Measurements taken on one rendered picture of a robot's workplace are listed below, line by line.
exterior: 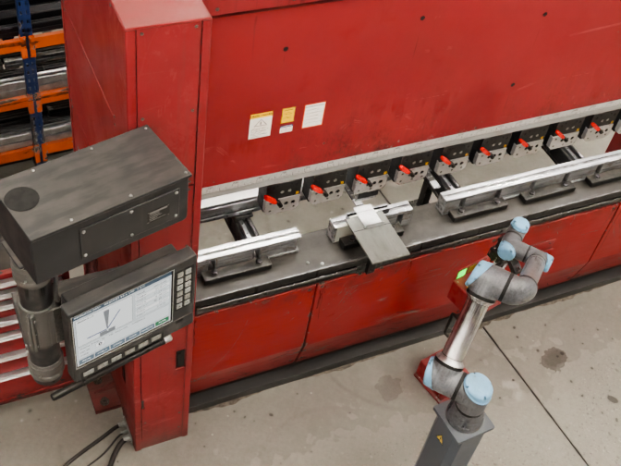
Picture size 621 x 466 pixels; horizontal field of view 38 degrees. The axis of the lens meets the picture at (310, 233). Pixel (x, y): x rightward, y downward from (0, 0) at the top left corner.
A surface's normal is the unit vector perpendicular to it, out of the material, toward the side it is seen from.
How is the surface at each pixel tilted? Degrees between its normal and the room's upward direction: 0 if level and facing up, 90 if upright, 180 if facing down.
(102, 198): 0
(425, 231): 0
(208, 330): 90
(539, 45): 90
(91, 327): 90
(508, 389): 0
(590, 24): 90
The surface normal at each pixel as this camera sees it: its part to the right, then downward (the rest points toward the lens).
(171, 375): 0.40, 0.71
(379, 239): 0.13, -0.67
